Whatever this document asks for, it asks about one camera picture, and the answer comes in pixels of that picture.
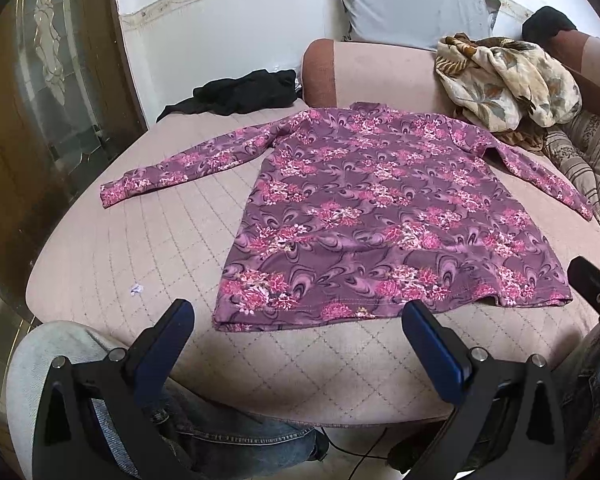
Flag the purple floral long-sleeve shirt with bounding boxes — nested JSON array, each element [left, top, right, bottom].
[[99, 103, 593, 332]]

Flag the person's jeans legs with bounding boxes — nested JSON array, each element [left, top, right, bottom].
[[6, 321, 329, 479]]

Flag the striped beige quilt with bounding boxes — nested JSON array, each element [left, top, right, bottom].
[[543, 110, 600, 224]]

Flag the beige floral blanket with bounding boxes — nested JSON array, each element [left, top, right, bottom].
[[434, 32, 582, 153]]

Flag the brown side armrest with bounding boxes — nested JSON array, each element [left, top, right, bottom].
[[547, 30, 600, 116]]

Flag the black cloth on armrest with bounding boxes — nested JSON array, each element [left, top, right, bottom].
[[521, 6, 577, 46]]

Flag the pink bolster headrest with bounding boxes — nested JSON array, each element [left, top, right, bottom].
[[300, 39, 455, 116]]

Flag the wooden glass wardrobe door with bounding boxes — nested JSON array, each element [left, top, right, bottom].
[[0, 0, 146, 316]]

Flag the grey pillow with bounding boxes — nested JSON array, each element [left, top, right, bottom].
[[341, 0, 501, 51]]

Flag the black garment on bed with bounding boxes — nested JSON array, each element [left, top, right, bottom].
[[156, 70, 298, 122]]

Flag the black floor cable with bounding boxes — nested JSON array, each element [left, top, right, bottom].
[[319, 426, 397, 480]]

